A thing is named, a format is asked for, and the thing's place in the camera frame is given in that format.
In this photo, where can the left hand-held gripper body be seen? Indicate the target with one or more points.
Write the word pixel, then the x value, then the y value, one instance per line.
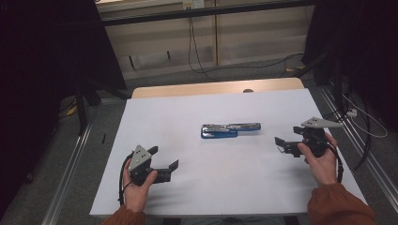
pixel 139 159

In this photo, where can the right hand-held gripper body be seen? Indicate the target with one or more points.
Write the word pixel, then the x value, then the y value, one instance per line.
pixel 316 137

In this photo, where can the blue stapler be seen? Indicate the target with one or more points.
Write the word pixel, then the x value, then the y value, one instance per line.
pixel 219 133

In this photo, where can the person's right hand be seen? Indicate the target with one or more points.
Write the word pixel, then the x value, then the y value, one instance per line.
pixel 325 168

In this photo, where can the person's left hand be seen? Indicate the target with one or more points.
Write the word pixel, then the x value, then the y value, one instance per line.
pixel 136 197

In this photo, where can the wooden table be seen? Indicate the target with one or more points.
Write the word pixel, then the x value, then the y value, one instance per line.
pixel 187 90

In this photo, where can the black metal stand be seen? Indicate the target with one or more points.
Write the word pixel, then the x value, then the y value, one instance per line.
pixel 80 106

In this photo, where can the black curtain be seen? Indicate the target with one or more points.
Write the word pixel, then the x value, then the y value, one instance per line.
pixel 366 47
pixel 37 78

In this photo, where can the black metal beam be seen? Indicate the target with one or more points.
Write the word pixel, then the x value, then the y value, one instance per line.
pixel 200 12

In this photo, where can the aluminium floor rail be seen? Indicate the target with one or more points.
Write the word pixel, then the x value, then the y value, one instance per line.
pixel 372 162
pixel 67 178

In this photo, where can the white wall socket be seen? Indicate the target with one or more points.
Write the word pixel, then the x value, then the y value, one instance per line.
pixel 194 3

